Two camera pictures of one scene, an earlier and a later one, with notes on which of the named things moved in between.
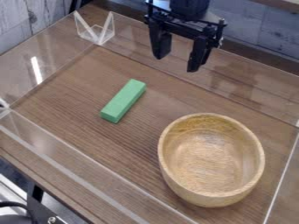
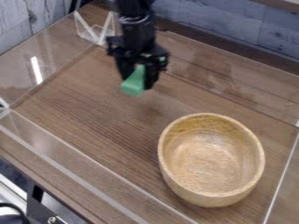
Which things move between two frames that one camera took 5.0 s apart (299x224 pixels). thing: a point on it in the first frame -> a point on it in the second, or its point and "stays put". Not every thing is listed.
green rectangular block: (123, 100) -> (135, 81)
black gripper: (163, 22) -> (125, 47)
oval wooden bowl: (210, 160) stays put
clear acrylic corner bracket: (98, 34) stays put
